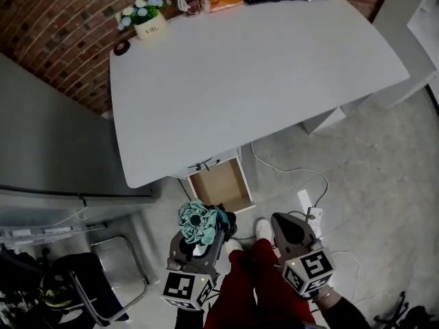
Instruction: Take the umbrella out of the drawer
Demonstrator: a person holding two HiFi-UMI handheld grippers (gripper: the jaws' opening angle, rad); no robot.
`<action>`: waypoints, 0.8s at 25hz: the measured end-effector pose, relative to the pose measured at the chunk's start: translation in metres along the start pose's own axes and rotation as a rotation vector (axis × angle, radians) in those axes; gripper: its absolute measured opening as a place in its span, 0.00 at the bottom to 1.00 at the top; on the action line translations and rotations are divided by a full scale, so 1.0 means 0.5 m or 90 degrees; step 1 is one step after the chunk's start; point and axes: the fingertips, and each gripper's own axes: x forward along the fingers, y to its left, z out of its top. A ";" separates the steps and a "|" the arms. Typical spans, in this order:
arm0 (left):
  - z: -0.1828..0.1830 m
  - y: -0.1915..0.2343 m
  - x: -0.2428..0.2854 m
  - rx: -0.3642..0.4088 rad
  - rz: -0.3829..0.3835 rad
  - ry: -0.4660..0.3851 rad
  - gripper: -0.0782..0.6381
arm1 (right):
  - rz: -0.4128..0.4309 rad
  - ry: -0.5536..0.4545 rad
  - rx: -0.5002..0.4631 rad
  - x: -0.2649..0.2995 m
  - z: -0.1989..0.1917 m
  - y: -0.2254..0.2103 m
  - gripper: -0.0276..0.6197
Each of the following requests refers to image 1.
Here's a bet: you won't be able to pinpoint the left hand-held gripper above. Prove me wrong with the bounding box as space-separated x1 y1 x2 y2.
159 228 226 312

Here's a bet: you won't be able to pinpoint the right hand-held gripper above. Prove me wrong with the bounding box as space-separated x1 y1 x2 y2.
270 212 336 302

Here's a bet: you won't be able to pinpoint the teal and black cloth bundle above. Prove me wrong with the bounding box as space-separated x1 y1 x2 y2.
177 199 239 247

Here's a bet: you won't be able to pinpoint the white drawer with wooden inside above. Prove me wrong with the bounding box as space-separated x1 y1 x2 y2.
187 156 257 215

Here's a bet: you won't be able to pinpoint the person's right forearm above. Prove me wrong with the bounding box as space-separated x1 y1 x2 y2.
310 286 374 329

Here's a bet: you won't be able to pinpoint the person's left forearm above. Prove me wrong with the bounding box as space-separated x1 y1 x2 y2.
174 306 207 329

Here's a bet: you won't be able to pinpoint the white desk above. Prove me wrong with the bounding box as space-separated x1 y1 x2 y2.
108 0 412 190

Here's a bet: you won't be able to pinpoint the white power strip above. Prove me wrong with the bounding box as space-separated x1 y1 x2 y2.
305 206 324 240

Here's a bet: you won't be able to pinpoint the person's right white shoe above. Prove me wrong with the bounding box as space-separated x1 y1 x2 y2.
255 217 274 243

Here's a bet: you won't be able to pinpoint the person's white shoe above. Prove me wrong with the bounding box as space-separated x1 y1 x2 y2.
224 239 246 254
255 217 274 243

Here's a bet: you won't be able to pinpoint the person's left white shoe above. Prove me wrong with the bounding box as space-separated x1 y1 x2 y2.
224 239 246 254

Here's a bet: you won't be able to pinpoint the person's left leg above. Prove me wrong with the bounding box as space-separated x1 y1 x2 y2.
204 249 259 329

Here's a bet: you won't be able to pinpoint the person's leg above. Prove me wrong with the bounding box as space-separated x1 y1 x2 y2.
252 238 317 329
204 249 259 329

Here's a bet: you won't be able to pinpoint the person's right leg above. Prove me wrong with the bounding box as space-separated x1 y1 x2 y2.
252 238 317 329

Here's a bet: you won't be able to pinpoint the black tripod stand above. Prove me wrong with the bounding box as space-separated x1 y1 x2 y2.
372 289 439 329

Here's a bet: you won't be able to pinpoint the white metal rack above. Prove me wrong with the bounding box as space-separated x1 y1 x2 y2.
0 219 108 245

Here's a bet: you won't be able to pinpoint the black and yellow backpack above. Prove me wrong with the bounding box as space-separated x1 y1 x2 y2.
0 252 75 329

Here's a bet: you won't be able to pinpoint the black tape roll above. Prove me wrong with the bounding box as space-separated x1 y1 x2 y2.
113 40 132 56

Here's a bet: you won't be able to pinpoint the white pot with artificial flowers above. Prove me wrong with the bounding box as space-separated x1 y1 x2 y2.
115 0 172 42

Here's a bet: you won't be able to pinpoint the white side cabinet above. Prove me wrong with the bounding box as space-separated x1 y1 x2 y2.
372 0 439 110

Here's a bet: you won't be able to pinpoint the black plugged cable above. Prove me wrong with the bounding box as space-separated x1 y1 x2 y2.
286 210 311 223

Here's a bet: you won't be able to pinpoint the white power strip cable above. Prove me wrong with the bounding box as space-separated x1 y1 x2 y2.
249 142 330 209

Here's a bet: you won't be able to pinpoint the thin wrist bracelet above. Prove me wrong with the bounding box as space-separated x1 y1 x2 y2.
311 285 334 303

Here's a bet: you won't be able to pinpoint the thin white cable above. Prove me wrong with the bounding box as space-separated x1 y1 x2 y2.
330 249 377 305

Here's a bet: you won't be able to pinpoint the black chair with metal frame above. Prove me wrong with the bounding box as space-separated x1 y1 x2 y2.
67 235 152 327

